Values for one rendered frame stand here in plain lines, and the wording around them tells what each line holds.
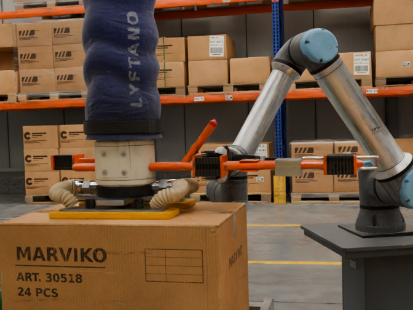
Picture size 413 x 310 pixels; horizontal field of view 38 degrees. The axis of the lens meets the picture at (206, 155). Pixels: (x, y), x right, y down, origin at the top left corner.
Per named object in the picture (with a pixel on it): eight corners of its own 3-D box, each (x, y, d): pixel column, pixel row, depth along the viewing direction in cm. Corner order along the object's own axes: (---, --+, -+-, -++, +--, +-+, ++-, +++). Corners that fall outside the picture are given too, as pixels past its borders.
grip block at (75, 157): (51, 170, 201) (50, 155, 201) (62, 168, 210) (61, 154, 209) (74, 170, 199) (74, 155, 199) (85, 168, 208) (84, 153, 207)
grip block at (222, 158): (192, 178, 163) (191, 156, 163) (200, 174, 173) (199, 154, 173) (222, 178, 161) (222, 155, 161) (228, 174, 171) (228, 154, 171)
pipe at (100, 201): (51, 205, 164) (50, 184, 164) (88, 194, 189) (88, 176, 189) (171, 205, 157) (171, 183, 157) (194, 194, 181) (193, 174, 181)
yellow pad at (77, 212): (48, 219, 163) (47, 201, 162) (64, 213, 172) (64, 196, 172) (169, 220, 155) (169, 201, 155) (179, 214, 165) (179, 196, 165)
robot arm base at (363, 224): (346, 227, 242) (345, 202, 242) (388, 222, 247) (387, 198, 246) (371, 235, 224) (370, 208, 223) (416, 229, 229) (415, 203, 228)
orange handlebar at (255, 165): (35, 174, 175) (34, 162, 175) (78, 166, 205) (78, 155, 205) (364, 171, 155) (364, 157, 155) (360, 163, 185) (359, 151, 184)
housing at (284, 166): (274, 176, 160) (274, 159, 160) (277, 174, 167) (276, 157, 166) (301, 176, 158) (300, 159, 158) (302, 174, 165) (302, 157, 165)
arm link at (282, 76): (283, 32, 222) (196, 194, 214) (298, 26, 210) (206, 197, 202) (308, 48, 225) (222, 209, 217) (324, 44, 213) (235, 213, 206)
